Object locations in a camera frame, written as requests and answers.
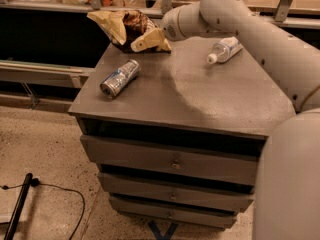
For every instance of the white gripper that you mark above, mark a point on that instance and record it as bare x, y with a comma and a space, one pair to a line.
169, 26

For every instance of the brown and yellow chip bag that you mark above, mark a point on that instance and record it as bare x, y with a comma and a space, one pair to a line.
123, 27

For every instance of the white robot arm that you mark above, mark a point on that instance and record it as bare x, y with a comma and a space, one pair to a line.
287, 192

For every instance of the silver blue drink can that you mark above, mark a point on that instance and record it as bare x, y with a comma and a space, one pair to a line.
120, 78

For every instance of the clear plastic water bottle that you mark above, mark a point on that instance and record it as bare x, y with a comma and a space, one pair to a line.
223, 50

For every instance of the grey drawer cabinet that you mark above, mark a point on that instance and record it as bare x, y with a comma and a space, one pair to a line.
178, 100

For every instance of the top grey drawer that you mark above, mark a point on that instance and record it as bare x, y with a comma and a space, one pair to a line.
157, 158

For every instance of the grey drawer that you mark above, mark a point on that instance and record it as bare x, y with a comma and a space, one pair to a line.
157, 158
172, 212
170, 192

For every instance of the bottom grey drawer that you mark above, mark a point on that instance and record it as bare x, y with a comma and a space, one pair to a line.
172, 212

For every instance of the middle grey drawer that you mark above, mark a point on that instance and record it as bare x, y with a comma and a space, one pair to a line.
170, 192

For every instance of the black pole on floor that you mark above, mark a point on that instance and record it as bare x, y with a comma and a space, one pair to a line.
14, 220

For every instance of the long metal shelf rail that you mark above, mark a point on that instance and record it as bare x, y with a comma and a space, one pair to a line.
306, 22

